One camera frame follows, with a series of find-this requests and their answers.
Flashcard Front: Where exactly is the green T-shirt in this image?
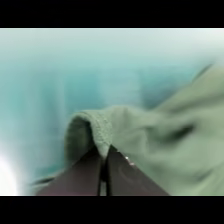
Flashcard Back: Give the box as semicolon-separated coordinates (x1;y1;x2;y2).
64;62;224;197

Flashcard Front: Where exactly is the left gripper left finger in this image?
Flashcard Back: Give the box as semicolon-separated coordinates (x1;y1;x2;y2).
35;146;103;197

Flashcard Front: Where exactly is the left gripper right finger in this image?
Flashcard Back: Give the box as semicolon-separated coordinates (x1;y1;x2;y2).
105;144;170;197

